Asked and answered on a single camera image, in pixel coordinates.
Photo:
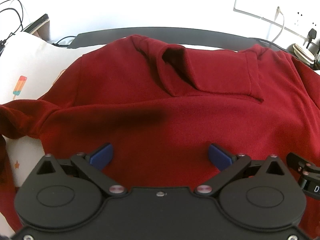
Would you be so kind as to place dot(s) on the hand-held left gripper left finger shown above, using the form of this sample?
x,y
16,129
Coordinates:
x,y
101,155

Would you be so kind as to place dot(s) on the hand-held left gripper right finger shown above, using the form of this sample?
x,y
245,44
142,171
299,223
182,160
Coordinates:
x,y
221,156

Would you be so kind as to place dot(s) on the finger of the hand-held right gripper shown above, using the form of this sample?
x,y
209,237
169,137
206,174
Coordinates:
x,y
295,162

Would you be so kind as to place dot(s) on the red hoodie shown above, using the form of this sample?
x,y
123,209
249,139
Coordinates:
x,y
150,92

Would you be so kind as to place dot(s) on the stack of cream lids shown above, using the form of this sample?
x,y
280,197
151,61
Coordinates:
x,y
302,53

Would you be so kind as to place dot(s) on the white printed cloth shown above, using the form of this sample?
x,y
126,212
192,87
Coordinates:
x,y
32,62

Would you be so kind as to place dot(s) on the dark laptop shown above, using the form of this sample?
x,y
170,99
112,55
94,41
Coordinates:
x,y
37,25

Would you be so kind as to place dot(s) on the small black adapter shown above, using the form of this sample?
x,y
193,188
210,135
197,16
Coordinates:
x,y
2,43

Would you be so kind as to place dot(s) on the black wall plug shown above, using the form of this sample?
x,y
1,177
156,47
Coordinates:
x,y
311,35

